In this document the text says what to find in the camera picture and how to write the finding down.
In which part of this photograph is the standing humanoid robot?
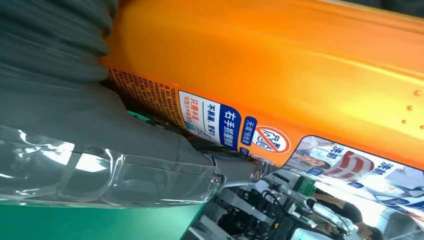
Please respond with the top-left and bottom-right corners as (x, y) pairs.
(271, 182), (356, 237)

